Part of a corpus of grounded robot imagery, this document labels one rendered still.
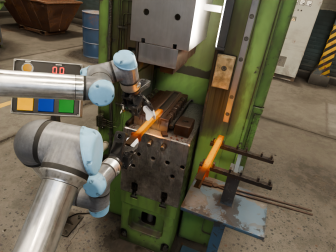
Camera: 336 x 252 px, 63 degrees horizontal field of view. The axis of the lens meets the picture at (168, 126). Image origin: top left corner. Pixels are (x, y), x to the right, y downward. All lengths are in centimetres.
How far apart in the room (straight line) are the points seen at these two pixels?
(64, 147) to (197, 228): 150
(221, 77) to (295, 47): 512
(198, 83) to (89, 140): 127
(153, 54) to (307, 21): 529
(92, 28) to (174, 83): 423
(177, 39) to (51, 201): 91
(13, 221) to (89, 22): 443
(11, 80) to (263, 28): 106
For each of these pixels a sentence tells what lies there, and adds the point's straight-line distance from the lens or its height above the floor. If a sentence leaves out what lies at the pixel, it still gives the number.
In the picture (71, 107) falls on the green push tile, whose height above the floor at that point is 100.
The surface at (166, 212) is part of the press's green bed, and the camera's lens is 174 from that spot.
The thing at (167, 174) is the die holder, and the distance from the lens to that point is 155.
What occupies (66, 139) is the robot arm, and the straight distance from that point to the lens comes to 69.
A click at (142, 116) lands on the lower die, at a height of 97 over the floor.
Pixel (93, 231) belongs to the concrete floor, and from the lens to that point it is 216.
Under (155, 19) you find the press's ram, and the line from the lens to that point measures 134.
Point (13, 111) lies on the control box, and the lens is 159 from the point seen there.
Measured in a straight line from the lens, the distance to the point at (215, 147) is 133.
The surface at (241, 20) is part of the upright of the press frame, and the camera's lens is 140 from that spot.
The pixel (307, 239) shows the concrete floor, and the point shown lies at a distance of 255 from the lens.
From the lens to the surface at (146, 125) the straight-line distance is 133.
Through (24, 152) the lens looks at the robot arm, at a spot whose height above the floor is 124.
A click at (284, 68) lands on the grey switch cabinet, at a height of 25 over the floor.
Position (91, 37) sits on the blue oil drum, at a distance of 601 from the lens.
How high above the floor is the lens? 165
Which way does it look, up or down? 28 degrees down
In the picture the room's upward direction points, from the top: 8 degrees clockwise
